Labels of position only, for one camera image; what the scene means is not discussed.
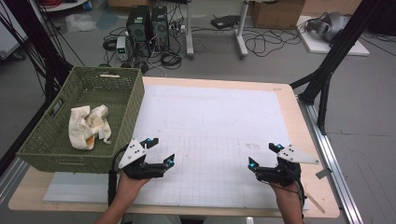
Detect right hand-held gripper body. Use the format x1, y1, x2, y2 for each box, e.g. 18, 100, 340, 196
255, 144, 321, 189

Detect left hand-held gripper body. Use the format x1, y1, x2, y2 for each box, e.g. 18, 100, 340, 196
117, 137, 167, 181

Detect cream printed cloth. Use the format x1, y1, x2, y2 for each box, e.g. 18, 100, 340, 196
68, 104, 112, 151

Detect green woven basket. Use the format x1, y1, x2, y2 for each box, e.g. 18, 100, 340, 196
16, 65, 146, 175

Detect person's right hand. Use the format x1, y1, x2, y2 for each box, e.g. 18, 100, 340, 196
269, 182, 304, 213

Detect person's left hand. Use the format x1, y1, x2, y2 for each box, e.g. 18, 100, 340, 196
115, 171, 150, 202

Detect wooden stick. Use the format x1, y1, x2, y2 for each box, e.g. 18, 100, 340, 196
304, 190, 327, 215

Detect white grid mat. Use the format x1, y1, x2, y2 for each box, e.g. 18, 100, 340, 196
42, 84, 311, 211

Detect grey power supply box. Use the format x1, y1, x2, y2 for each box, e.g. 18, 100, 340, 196
116, 35, 130, 62

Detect white floor board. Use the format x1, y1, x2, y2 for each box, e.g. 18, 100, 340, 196
297, 15, 371, 57

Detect black computer tower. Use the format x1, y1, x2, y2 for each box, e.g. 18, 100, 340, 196
125, 5, 153, 58
151, 6, 171, 52

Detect black metal stand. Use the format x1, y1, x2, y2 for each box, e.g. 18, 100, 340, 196
0, 0, 75, 105
289, 0, 387, 135

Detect white desk leg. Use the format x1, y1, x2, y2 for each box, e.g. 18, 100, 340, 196
234, 0, 250, 60
185, 0, 195, 60

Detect brown cardboard box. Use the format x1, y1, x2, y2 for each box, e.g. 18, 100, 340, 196
251, 0, 306, 30

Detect grey helmet-like device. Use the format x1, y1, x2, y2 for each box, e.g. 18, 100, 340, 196
306, 11, 351, 43

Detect black flat device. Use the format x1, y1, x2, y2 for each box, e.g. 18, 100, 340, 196
210, 14, 241, 30

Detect clear plastic bag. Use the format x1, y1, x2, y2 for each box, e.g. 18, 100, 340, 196
64, 13, 98, 34

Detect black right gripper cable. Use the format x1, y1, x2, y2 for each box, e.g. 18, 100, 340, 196
290, 174, 308, 217

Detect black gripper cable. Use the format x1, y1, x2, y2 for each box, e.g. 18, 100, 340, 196
106, 146, 126, 207
290, 174, 308, 217

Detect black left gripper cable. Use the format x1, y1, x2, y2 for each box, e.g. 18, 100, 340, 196
106, 146, 126, 207

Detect grey metal bracket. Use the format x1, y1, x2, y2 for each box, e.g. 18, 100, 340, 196
315, 167, 333, 180

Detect aluminium rail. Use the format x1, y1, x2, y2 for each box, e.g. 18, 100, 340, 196
298, 99, 364, 224

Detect black cable coil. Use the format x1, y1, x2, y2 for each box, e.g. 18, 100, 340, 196
160, 50, 183, 70

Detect black floor cables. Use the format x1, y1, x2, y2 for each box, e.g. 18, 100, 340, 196
242, 27, 302, 58

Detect black frame beam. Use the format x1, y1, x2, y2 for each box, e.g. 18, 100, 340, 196
0, 102, 50, 175

